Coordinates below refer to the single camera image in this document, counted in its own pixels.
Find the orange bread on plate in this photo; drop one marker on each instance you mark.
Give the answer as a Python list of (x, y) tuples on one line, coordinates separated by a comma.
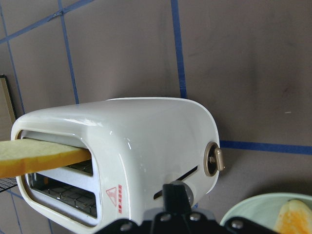
[(295, 217)]

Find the white toaster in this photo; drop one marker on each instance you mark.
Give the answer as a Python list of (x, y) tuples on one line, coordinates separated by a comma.
[(136, 144)]

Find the toast slice in toaster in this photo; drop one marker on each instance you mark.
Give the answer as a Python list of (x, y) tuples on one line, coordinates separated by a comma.
[(22, 156)]

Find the light green plate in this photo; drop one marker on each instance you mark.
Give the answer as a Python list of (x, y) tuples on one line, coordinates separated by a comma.
[(264, 209)]

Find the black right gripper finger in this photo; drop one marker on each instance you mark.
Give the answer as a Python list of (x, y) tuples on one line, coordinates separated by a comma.
[(175, 217)]

